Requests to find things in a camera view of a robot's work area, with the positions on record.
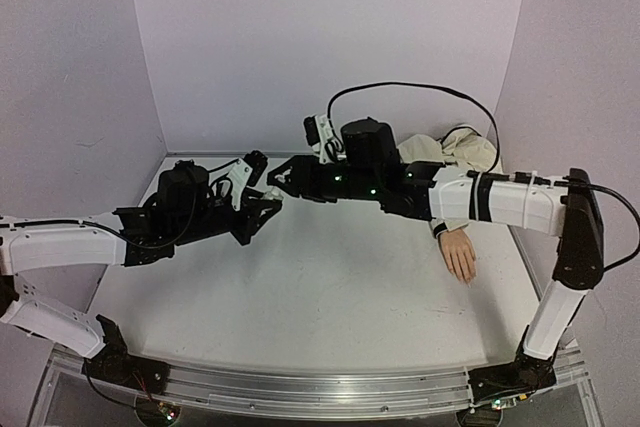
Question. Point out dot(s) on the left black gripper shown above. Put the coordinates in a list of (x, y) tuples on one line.
[(252, 224)]

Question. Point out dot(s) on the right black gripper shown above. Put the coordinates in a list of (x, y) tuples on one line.
[(307, 177)]

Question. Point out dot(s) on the white nail polish bottle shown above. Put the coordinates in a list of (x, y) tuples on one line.
[(274, 194)]

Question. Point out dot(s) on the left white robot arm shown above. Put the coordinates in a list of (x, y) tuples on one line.
[(29, 245)]

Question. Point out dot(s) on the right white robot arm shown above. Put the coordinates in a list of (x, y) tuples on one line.
[(563, 208)]

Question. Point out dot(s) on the beige jacket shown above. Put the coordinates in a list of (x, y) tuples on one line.
[(463, 147)]

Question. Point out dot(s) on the mannequin hand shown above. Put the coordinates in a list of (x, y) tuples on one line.
[(458, 254)]

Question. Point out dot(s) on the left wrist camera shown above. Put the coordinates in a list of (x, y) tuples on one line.
[(245, 172)]

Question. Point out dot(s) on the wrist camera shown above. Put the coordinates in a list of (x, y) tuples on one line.
[(322, 139), (245, 172)]

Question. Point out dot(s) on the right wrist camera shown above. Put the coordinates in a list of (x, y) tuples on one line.
[(322, 139)]

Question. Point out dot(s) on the aluminium front rail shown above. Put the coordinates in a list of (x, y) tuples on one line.
[(182, 394)]

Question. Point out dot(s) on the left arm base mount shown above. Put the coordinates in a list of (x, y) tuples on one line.
[(115, 365)]

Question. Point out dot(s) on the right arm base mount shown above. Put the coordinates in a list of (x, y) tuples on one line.
[(524, 375)]

